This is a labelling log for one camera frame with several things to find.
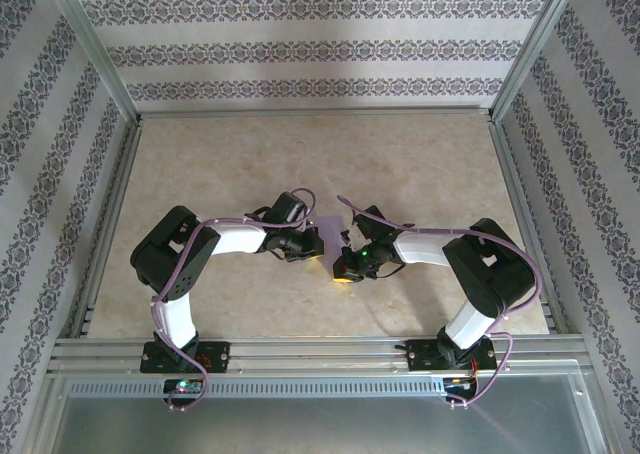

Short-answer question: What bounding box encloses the grey metal sheet tray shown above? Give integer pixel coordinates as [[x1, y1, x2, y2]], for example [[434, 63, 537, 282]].
[[29, 371, 619, 454]]

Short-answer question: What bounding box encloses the controller board with orange light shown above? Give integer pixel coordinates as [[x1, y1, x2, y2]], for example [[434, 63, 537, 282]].
[[443, 376, 480, 393]]

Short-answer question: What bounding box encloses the controller board with green light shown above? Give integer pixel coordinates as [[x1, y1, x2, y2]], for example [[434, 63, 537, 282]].
[[163, 377, 205, 396]]

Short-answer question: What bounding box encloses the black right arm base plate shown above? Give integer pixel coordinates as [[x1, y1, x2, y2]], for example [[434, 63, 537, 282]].
[[407, 337, 497, 373]]

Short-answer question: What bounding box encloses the grey slotted cable duct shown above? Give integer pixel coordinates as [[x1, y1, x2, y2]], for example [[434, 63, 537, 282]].
[[67, 377, 446, 400]]

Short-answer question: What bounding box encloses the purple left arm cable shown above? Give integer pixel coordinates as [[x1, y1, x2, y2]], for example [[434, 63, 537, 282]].
[[151, 187, 321, 413]]

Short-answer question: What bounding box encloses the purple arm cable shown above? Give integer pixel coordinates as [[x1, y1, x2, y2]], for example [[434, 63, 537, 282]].
[[337, 195, 546, 409], [151, 187, 321, 413]]

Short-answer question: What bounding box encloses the aluminium back table rail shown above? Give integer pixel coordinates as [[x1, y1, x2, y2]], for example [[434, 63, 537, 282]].
[[134, 104, 496, 121]]

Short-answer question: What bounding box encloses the aluminium table rail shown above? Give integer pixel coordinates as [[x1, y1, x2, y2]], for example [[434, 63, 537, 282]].
[[487, 116, 571, 336], [69, 116, 146, 340], [134, 104, 496, 121]]

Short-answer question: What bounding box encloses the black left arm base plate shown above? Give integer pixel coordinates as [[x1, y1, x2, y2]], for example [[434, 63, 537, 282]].
[[140, 341, 231, 374]]

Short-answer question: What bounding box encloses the aluminium right table rail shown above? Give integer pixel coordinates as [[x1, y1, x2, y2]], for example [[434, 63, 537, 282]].
[[487, 116, 571, 336]]

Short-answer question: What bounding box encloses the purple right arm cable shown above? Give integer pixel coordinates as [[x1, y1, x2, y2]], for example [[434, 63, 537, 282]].
[[337, 195, 546, 409]]

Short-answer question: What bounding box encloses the aluminium left table rail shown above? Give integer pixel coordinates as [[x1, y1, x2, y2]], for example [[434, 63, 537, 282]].
[[69, 116, 146, 340]]

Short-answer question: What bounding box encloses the aluminium right corner post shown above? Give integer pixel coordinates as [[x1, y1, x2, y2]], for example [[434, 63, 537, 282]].
[[489, 0, 591, 123]]

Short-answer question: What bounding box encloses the aluminium corner post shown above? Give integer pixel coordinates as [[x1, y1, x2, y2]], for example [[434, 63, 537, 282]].
[[42, 0, 141, 123], [489, 0, 591, 123]]

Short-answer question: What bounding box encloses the aluminium left corner post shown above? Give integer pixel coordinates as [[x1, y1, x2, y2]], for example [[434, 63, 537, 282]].
[[42, 0, 141, 123]]

